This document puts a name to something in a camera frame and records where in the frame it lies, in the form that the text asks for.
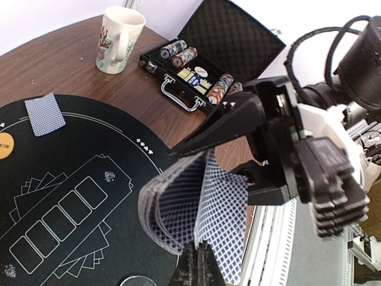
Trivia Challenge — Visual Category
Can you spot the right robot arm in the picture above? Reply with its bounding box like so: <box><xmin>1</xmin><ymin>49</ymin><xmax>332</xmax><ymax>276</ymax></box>
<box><xmin>170</xmin><ymin>15</ymin><xmax>380</xmax><ymax>212</ymax></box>

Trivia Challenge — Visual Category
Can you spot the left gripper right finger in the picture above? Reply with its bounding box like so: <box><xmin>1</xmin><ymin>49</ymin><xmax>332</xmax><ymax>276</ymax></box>
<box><xmin>198</xmin><ymin>243</ymin><xmax>225</xmax><ymax>286</ymax></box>

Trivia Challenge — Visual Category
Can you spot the orange big blind button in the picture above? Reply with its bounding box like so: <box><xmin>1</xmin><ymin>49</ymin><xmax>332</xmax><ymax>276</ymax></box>
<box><xmin>0</xmin><ymin>132</ymin><xmax>14</xmax><ymax>160</ymax></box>

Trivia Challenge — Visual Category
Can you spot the grey card deck box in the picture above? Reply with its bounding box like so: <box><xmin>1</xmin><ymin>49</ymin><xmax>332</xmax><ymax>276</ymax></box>
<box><xmin>138</xmin><ymin>149</ymin><xmax>214</xmax><ymax>255</ymax></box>

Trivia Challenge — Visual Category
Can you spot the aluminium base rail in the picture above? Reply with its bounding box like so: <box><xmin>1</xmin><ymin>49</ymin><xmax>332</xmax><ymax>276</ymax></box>
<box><xmin>240</xmin><ymin>199</ymin><xmax>380</xmax><ymax>285</ymax></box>

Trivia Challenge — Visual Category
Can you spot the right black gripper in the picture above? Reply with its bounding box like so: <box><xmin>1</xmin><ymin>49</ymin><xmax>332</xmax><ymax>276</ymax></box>
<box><xmin>169</xmin><ymin>76</ymin><xmax>303</xmax><ymax>206</ymax></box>

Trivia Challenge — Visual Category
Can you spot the blue patterned playing card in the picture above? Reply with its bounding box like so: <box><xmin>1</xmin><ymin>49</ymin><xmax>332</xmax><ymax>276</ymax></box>
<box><xmin>24</xmin><ymin>92</ymin><xmax>66</xmax><ymax>137</ymax></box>

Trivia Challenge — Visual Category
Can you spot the cream ceramic mug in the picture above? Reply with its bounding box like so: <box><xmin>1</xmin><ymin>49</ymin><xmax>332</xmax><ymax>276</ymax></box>
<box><xmin>95</xmin><ymin>6</ymin><xmax>146</xmax><ymax>74</ymax></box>

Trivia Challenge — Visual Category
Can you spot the round black poker mat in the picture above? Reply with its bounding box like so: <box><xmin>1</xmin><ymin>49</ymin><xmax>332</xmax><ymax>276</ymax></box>
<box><xmin>1</xmin><ymin>95</ymin><xmax>177</xmax><ymax>285</ymax></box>

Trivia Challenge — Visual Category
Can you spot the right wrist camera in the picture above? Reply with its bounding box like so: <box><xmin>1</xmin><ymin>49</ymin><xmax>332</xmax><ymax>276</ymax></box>
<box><xmin>293</xmin><ymin>105</ymin><xmax>370</xmax><ymax>238</ymax></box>

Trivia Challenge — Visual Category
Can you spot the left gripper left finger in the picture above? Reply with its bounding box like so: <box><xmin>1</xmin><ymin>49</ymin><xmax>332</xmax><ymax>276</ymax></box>
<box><xmin>169</xmin><ymin>244</ymin><xmax>198</xmax><ymax>286</ymax></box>

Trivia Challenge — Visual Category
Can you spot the black poker chip case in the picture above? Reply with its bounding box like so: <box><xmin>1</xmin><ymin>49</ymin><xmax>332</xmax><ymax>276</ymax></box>
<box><xmin>138</xmin><ymin>1</ymin><xmax>286</xmax><ymax>114</ymax></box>

